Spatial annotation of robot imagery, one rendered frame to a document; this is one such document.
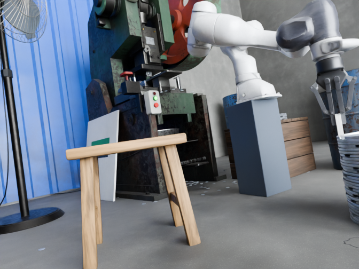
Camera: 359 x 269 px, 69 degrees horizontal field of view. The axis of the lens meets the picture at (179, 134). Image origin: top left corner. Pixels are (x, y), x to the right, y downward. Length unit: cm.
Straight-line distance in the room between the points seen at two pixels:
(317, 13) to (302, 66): 395
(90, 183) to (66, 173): 202
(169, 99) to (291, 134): 80
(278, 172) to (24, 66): 238
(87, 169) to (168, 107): 104
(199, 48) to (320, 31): 45
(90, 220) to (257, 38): 84
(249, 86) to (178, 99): 64
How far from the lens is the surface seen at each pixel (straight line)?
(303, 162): 182
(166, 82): 186
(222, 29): 101
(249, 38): 106
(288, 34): 93
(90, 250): 81
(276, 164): 134
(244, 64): 137
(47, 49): 301
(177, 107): 179
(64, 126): 284
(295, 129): 179
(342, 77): 94
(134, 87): 159
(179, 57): 226
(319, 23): 94
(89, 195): 79
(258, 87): 129
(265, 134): 130
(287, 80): 498
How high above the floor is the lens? 30
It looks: 2 degrees up
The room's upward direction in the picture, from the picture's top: 9 degrees counter-clockwise
